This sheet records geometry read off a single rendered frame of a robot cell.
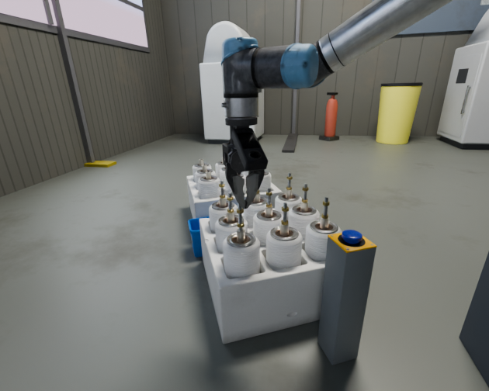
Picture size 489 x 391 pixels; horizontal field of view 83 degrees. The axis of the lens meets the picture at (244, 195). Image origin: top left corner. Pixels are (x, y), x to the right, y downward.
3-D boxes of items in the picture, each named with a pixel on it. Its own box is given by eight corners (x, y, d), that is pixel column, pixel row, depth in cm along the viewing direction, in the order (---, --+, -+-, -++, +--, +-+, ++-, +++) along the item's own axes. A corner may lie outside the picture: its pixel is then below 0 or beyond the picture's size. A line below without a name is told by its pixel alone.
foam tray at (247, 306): (296, 244, 116) (298, 204, 109) (354, 311, 81) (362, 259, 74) (202, 261, 106) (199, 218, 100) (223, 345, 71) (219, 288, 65)
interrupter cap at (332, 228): (330, 220, 81) (331, 219, 81) (343, 233, 74) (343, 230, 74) (306, 223, 80) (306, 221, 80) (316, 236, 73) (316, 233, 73)
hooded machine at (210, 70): (265, 136, 362) (265, 27, 317) (257, 145, 311) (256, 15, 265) (218, 136, 375) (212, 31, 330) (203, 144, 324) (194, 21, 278)
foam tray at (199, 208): (255, 198, 165) (255, 168, 158) (281, 227, 130) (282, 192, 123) (189, 206, 155) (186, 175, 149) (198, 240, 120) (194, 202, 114)
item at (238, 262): (225, 310, 73) (221, 250, 67) (226, 286, 82) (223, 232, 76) (261, 308, 73) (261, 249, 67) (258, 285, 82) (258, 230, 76)
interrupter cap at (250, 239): (226, 249, 68) (226, 247, 67) (227, 234, 75) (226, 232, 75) (257, 247, 68) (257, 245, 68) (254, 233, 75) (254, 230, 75)
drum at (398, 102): (404, 139, 328) (415, 82, 305) (416, 145, 292) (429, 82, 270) (369, 138, 336) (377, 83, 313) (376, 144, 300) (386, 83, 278)
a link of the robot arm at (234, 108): (263, 97, 57) (224, 98, 55) (263, 119, 59) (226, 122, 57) (251, 96, 64) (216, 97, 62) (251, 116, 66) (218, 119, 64)
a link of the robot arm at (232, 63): (249, 33, 50) (211, 38, 54) (250, 98, 54) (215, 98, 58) (268, 39, 57) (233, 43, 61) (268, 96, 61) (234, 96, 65)
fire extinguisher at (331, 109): (338, 138, 343) (342, 91, 324) (340, 141, 322) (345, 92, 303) (318, 137, 348) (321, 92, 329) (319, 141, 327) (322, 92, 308)
